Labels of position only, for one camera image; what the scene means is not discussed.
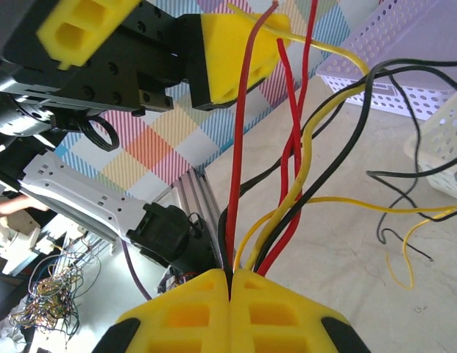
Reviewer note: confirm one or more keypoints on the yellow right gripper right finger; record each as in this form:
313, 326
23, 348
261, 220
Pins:
279, 312

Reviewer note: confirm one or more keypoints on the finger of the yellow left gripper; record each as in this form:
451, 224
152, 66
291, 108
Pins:
77, 25
228, 55

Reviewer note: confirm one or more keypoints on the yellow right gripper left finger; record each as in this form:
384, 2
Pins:
184, 312

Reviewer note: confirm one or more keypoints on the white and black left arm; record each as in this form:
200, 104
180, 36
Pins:
84, 198

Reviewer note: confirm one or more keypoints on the purple perforated plastic basket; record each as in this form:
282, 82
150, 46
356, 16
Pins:
404, 33

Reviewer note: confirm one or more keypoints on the white perforated plastic basket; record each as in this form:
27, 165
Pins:
445, 128

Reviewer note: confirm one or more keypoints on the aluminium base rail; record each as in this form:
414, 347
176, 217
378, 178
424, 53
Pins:
197, 195

